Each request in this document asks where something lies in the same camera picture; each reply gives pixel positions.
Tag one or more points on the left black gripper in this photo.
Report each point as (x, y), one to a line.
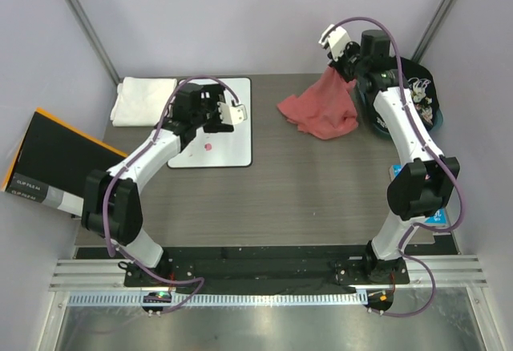
(216, 94)

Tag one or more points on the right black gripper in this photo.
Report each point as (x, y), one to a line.
(350, 48)

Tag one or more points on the pink t shirt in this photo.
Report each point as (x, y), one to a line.
(325, 110)

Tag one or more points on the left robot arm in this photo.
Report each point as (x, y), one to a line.
(112, 206)

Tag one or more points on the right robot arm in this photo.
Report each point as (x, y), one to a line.
(426, 180)

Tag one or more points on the white dry-erase board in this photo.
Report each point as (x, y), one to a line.
(228, 149)

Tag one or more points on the teal plastic basket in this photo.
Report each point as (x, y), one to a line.
(376, 121)

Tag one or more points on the black floral t shirt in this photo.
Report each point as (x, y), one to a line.
(423, 92)

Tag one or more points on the folded white t shirt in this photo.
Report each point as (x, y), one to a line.
(140, 101)

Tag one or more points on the black orange clip file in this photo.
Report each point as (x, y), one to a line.
(52, 162)

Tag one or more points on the blue picture book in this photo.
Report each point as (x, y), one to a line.
(439, 219)

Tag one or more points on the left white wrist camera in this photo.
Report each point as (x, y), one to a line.
(232, 114)

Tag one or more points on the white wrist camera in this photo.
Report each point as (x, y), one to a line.
(334, 39)
(232, 114)

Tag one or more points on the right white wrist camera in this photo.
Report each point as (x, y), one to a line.
(334, 39)

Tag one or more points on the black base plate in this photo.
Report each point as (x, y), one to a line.
(283, 270)

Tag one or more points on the slotted cable duct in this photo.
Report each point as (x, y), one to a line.
(156, 299)

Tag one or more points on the aluminium frame rail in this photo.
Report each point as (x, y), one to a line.
(449, 272)

